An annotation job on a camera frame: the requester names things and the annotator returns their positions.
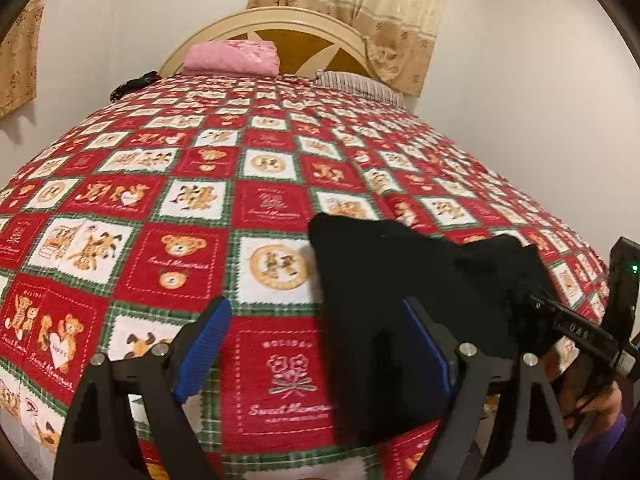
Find striped pillow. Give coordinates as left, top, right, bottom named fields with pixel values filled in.
left=314, top=70, right=405, bottom=107

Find red teddy bear bedspread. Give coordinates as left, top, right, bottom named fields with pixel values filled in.
left=1, top=76, right=608, bottom=479

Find cream wooden headboard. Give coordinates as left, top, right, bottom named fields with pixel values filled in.
left=160, top=6, right=378, bottom=80

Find beige curtain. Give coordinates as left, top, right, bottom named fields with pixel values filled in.
left=245, top=0, right=454, bottom=98
left=0, top=0, right=46, bottom=118

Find left beige curtain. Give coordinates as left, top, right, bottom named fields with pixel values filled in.
left=0, top=0, right=46, bottom=118

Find black pants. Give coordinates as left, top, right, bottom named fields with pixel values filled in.
left=308, top=214, right=558, bottom=445

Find purple right sleeve forearm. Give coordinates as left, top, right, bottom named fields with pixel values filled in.
left=574, top=410, right=639, bottom=480

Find black item on bed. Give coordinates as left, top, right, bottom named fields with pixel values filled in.
left=110, top=70, right=162, bottom=103

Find right beige curtain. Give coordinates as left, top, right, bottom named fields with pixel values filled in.
left=245, top=0, right=454, bottom=98

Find person's right hand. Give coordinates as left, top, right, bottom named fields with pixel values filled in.
left=540, top=347, right=623, bottom=444

